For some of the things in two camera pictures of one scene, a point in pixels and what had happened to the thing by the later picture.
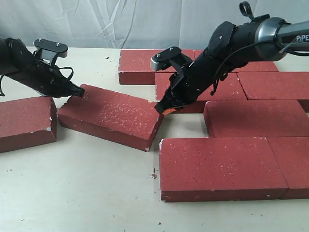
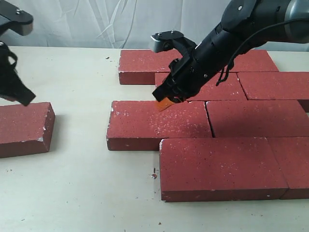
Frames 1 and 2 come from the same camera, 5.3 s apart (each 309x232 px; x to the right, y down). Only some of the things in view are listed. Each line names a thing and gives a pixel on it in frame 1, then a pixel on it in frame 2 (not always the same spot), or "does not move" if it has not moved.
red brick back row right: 248,66 does not move
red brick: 256,118 does not move
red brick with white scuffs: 128,120 → 139,125
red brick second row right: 274,85 does not move
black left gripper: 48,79 → 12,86
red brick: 208,169 does not move
